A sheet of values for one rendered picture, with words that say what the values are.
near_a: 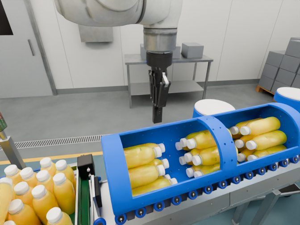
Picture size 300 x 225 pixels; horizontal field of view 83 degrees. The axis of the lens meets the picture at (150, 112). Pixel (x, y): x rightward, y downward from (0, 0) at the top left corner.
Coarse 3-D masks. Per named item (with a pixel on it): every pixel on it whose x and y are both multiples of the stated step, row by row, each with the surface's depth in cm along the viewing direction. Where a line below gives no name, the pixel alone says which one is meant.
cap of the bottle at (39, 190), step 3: (36, 186) 59; (39, 186) 59; (42, 186) 59; (33, 189) 58; (36, 189) 58; (39, 189) 58; (42, 189) 58; (45, 189) 59; (33, 192) 57; (36, 192) 57; (39, 192) 57; (42, 192) 58; (33, 195) 57; (36, 195) 57; (39, 195) 57; (42, 195) 58
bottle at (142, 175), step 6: (132, 168) 62; (138, 168) 61; (144, 168) 61; (150, 168) 61; (156, 168) 63; (132, 174) 59; (138, 174) 59; (144, 174) 60; (150, 174) 60; (156, 174) 61; (132, 180) 58; (138, 180) 59; (144, 180) 59; (150, 180) 60; (132, 186) 58; (138, 186) 60
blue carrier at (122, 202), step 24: (192, 120) 73; (216, 120) 70; (240, 120) 96; (288, 120) 82; (120, 144) 57; (168, 144) 85; (288, 144) 84; (120, 168) 52; (168, 168) 82; (240, 168) 66; (120, 192) 51; (168, 192) 58
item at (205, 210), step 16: (240, 176) 83; (288, 176) 90; (240, 192) 80; (256, 192) 84; (192, 208) 73; (208, 208) 76; (224, 208) 86; (112, 224) 64; (144, 224) 67; (160, 224) 69; (176, 224) 72
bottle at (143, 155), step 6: (126, 150) 63; (132, 150) 62; (138, 150) 62; (144, 150) 62; (150, 150) 63; (126, 156) 60; (132, 156) 61; (138, 156) 61; (144, 156) 61; (150, 156) 62; (156, 156) 64; (126, 162) 60; (132, 162) 60; (138, 162) 61; (144, 162) 62
